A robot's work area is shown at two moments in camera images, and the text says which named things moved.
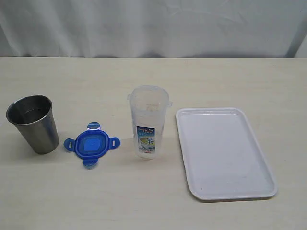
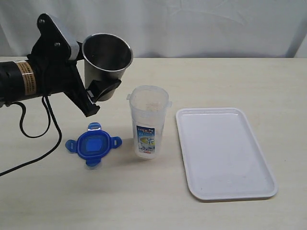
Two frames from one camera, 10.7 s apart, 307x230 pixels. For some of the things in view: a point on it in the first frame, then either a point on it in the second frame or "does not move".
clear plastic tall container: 149,104 does not move
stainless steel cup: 35,116 → 106,56
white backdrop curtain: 152,28 does not move
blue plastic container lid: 91,144 does not move
